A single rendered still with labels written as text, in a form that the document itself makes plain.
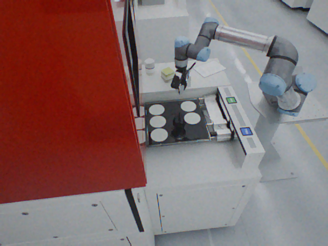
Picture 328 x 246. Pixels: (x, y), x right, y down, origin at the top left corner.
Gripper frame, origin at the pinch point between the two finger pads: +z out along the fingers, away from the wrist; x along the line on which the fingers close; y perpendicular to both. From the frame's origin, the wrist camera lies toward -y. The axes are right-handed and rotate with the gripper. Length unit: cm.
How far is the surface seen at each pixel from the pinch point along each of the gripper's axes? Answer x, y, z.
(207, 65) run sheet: -7.2, 40.7, 2.4
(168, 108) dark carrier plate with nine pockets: 5.3, -5.4, 9.3
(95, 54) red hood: -13, -76, -70
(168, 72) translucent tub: 13.0, 14.2, -4.1
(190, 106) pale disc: -7.1, 1.0, 9.2
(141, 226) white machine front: -11, -77, 11
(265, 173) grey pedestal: -76, 31, 98
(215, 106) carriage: -22.1, 9.0, 11.2
